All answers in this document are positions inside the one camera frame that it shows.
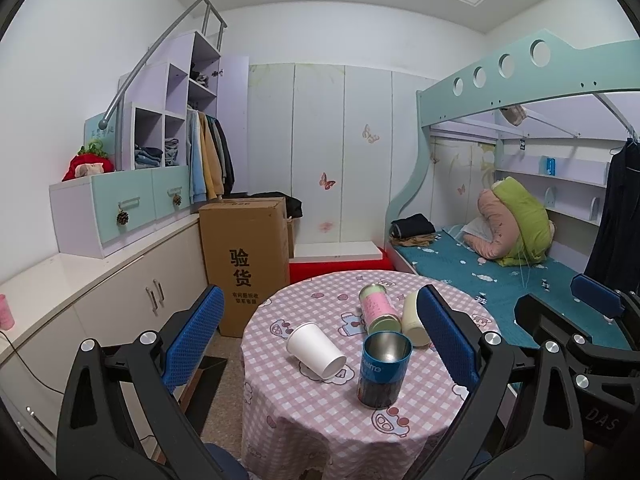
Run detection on large cardboard box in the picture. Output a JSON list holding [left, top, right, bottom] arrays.
[[198, 197, 292, 338]]

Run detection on white pillow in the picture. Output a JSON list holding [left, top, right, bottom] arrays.
[[459, 217, 496, 250]]

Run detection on lilac stair cabinet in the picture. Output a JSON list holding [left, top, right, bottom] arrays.
[[117, 30, 249, 201]]

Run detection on pink pillow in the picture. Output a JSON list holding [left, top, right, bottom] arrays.
[[462, 189, 526, 261]]

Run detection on pink green canister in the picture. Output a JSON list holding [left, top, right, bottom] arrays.
[[358, 283, 403, 336]]

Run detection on rolled pink green blanket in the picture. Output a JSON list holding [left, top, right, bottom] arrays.
[[492, 177, 552, 267]]

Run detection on blue stool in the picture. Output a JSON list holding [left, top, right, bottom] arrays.
[[202, 442, 249, 480]]

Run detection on teal bunk bed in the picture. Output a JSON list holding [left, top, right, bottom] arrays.
[[387, 27, 640, 353]]

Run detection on teal printed bed sheet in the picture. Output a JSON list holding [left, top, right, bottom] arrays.
[[395, 225, 640, 352]]

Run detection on white wardrobe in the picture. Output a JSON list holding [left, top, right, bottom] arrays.
[[247, 62, 442, 247]]

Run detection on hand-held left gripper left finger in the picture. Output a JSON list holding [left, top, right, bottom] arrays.
[[56, 285, 226, 480]]

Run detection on red stuffed toy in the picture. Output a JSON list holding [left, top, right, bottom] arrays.
[[61, 141, 117, 182]]

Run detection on black bag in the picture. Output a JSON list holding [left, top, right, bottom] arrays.
[[250, 191, 304, 220]]

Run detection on white board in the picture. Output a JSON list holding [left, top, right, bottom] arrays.
[[294, 241, 384, 262]]

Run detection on yellow hanging jacket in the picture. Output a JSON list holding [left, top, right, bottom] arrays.
[[199, 112, 225, 201]]

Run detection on white low cabinet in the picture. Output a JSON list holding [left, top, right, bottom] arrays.
[[0, 217, 211, 473]]

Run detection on cream plastic cup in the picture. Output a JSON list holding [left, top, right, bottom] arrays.
[[401, 290, 433, 348]]

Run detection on teal drawer cabinet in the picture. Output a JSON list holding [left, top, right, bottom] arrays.
[[49, 165, 201, 260]]

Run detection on folded dark clothes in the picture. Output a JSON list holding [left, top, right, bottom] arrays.
[[390, 214, 437, 249]]

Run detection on round table pink checked cloth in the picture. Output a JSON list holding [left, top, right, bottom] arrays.
[[240, 270, 506, 480]]

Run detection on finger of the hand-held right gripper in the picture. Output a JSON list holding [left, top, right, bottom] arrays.
[[571, 274, 640, 328], [514, 292, 608, 361]]

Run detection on red storage box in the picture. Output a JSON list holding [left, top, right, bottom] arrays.
[[289, 247, 397, 286]]

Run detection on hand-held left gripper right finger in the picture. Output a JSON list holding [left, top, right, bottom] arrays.
[[400, 284, 587, 480]]

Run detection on white paper cup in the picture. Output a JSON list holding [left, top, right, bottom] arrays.
[[286, 322, 347, 381]]

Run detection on dark hanging garment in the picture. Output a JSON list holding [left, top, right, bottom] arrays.
[[584, 139, 640, 292]]

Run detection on dark hanging jacket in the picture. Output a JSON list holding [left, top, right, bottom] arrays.
[[210, 116, 236, 197]]

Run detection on light blue hanging shirt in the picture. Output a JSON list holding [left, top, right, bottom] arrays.
[[186, 109, 207, 204]]

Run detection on black cable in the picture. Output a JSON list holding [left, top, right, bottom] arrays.
[[0, 329, 68, 392]]

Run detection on grey metal handrail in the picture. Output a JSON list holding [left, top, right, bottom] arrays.
[[98, 0, 228, 171]]

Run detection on blue metal cup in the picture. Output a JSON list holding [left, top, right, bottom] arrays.
[[356, 331, 413, 409]]

